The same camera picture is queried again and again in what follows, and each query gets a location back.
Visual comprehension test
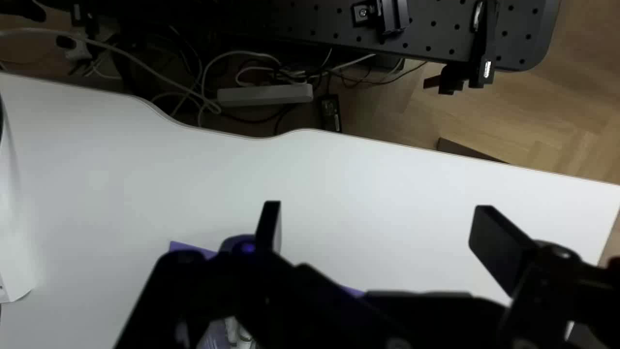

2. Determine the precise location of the black camera clamp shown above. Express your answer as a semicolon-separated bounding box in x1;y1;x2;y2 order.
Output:
351;0;411;43
423;0;500;97

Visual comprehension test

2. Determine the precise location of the black perforated board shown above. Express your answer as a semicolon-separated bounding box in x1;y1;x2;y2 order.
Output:
95;0;562;74

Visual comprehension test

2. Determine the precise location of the white cable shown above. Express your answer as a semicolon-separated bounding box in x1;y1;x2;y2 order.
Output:
0;25;223;120

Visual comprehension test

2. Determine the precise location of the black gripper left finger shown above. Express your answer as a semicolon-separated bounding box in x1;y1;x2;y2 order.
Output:
114;200;364;349

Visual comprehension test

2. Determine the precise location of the grey power strip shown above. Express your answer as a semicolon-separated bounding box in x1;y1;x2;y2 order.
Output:
215;84;316;109

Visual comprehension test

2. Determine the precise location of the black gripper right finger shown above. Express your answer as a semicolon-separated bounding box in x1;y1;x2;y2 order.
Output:
467;204;620;349

